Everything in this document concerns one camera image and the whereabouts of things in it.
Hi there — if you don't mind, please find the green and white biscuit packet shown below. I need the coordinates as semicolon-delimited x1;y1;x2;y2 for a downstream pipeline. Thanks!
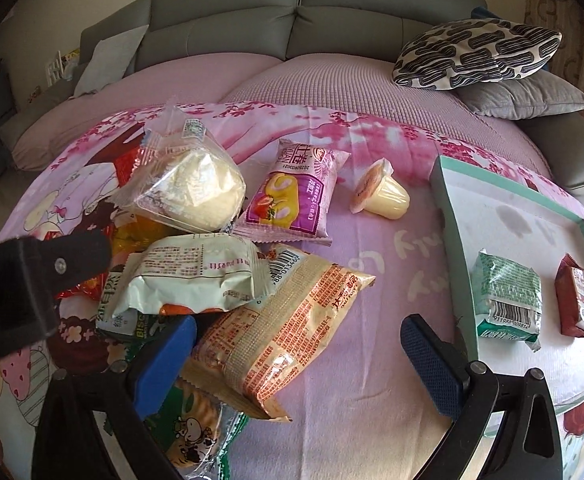
94;252;183;356

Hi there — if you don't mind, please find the orange-print snack packet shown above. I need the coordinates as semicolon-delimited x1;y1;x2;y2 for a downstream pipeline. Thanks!
179;242;377;422

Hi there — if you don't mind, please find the green cow-print snack packet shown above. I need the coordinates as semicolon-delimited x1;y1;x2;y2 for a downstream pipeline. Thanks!
102;380;250;480

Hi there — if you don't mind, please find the printed pink blanket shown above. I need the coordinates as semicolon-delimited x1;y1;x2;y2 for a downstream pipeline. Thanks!
0;102;584;480

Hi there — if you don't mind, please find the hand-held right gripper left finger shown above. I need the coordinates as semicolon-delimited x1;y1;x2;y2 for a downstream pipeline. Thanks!
32;315;199;480

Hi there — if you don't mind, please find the clear-wrapped bread bun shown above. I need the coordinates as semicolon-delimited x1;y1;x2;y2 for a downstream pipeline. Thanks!
117;105;247;233

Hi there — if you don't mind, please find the white box with teal rim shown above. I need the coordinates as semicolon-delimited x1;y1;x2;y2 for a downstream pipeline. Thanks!
429;155;584;416

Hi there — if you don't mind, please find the cream snack packet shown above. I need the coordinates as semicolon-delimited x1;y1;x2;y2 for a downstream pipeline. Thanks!
107;232;285;317

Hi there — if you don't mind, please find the light grey cushion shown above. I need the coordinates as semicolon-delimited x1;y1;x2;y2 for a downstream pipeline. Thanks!
69;25;150;98

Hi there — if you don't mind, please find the grey pillow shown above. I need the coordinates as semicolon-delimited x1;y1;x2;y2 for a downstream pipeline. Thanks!
454;67;584;121

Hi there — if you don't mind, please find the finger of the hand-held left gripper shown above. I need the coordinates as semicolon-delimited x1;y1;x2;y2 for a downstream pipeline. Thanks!
37;230;113;293

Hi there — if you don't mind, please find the green barcode snack packet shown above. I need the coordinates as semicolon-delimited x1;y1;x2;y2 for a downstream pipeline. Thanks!
472;249;543;353

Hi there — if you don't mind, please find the beige patterned curtain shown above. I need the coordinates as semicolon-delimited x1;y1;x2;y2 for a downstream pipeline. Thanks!
524;0;584;126

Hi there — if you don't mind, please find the pink textured sofa cover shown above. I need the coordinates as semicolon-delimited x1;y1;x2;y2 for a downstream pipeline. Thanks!
12;52;557;176

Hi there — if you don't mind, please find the pink cake roll packet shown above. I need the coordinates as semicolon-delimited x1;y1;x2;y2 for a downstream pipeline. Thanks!
232;139;351;247

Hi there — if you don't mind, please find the grey sofa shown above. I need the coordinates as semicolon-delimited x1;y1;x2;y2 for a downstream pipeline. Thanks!
0;0;584;216

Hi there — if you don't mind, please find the black and white patterned pillow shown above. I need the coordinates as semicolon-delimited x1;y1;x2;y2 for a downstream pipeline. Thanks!
392;17;562;88

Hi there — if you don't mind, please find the yellow snack packet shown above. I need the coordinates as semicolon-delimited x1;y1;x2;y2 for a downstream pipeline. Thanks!
109;212;153;258

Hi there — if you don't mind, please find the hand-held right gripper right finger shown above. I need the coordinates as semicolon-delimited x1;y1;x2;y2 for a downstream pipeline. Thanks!
400;314;565;480

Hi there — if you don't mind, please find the red milk biscuit packet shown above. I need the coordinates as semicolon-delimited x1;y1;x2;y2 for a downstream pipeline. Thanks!
554;254;584;337

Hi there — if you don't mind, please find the yellow jelly cup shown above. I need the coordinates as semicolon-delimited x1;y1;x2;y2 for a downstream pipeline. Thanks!
349;157;411;221

